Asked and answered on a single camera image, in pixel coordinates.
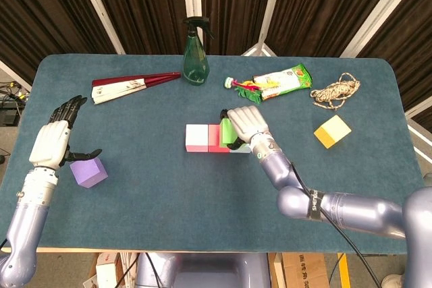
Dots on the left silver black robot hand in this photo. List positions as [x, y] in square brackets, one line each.
[50, 143]

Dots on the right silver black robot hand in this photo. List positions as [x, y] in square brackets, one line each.
[248, 122]

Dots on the green foam cube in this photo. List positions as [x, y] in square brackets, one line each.
[227, 134]

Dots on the light blue foam cube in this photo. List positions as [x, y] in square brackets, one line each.
[244, 149]

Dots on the red foam cube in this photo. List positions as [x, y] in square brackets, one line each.
[214, 138]

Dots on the purple foam cube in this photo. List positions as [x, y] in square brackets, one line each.
[89, 173]

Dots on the pink foam cube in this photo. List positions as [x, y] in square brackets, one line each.
[196, 136]

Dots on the yellow foam cube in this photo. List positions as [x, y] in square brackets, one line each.
[332, 131]

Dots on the right lilac grey robot arm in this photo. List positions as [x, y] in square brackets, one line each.
[354, 212]

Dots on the left lilac grey robot arm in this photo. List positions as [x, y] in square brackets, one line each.
[27, 220]

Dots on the colourful feather shuttlecock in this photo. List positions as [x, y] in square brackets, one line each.
[248, 92]

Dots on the white green snack packet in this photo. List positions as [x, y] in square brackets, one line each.
[287, 80]

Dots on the green spray bottle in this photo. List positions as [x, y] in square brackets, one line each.
[195, 65]

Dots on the folded red paper fan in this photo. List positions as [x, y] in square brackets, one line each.
[118, 89]

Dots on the blue felt table mat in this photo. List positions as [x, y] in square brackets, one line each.
[168, 200]

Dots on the white cardboard box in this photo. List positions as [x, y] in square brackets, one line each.
[106, 271]

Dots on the brown pleated curtain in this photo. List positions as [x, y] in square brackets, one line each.
[152, 4]

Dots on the lilac grey robot torso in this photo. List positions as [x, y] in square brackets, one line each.
[209, 271]

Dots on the brown cardboard box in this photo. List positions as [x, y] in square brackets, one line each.
[303, 271]

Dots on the white sneaker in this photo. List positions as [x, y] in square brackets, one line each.
[393, 281]

